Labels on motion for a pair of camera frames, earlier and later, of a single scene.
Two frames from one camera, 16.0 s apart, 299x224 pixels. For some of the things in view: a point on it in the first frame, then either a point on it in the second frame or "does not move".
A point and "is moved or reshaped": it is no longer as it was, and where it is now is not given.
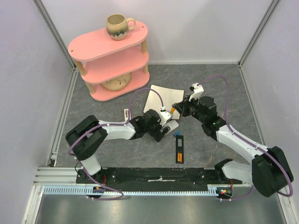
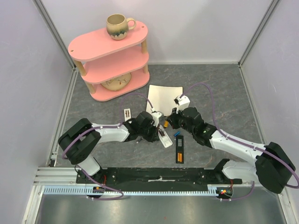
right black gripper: x=182 y=108 → x=174 y=119
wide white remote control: x=173 y=125 is moved or reshaped
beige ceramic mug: x=118 y=26 does not move
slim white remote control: x=126 y=114 does not move
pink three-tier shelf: x=110 y=67 does not move
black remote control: x=179 y=149 does not move
